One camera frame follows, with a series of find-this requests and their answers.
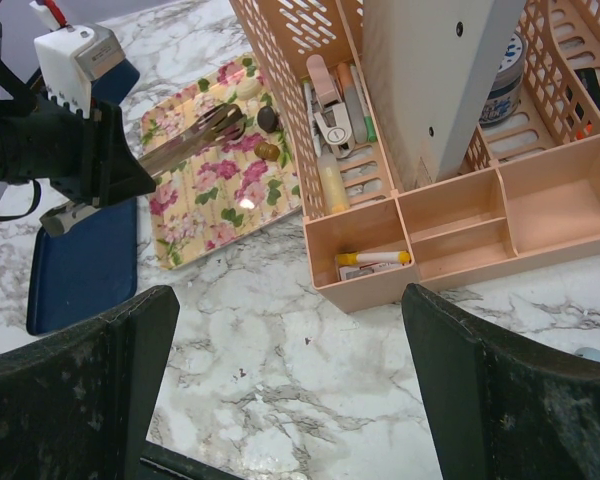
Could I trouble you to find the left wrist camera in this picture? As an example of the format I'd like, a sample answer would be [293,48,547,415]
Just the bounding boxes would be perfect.
[29,1,125,119]

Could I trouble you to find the stapler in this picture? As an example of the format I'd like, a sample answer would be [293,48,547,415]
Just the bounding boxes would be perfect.
[575,347,600,363]

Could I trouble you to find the black device in organizer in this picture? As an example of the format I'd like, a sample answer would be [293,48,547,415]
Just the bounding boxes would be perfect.
[575,67,600,140]

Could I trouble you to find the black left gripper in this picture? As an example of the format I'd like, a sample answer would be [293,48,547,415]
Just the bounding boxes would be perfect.
[0,22,156,206]

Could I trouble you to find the peach plastic desk organizer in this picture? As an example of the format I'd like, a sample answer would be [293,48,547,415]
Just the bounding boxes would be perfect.
[233,1,600,312]

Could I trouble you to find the green marker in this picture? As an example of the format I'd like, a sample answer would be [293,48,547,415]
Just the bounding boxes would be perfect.
[349,64,377,143]

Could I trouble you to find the blue white patterned jar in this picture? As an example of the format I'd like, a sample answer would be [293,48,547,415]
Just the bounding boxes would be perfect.
[479,32,526,127]

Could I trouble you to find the grey board in organizer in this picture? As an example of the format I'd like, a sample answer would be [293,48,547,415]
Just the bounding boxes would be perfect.
[362,0,524,191]

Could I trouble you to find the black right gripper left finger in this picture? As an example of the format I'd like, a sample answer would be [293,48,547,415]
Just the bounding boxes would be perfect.
[0,286,180,479]

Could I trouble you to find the blue box lid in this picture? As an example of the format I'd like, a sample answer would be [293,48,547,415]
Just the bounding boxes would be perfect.
[26,198,137,336]

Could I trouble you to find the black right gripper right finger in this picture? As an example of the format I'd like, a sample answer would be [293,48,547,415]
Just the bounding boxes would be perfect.
[402,283,600,479]

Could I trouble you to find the dark heart chocolate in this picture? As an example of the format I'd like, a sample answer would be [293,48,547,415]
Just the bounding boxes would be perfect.
[224,126,245,142]

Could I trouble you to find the dark oval chocolate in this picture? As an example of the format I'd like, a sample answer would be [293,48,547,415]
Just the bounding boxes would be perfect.
[256,106,279,134]

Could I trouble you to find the blue chocolate box with insert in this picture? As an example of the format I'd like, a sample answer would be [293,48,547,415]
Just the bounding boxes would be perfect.
[25,57,140,116]

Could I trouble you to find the orange marker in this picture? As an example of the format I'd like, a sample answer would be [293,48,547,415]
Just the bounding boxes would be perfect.
[336,62,355,95]

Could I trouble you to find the gold barrel chocolate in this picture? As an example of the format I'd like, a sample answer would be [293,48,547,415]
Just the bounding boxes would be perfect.
[253,141,281,161]

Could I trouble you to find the white round chocolate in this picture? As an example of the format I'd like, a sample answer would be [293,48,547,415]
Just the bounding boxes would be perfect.
[236,78,262,101]

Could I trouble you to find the floral serving tray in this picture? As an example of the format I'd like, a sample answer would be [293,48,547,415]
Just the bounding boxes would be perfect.
[141,53,300,269]

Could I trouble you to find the glue stick with yellow cap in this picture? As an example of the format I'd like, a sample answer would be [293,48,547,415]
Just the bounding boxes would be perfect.
[317,153,350,214]

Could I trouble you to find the white pen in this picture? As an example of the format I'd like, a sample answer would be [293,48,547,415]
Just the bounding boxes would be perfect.
[302,80,322,157]

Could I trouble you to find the pink handled scissors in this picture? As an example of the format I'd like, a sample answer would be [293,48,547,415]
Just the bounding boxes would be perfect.
[306,54,355,159]

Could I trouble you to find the red staples box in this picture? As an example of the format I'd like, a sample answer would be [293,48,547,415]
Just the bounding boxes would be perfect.
[338,263,402,281]

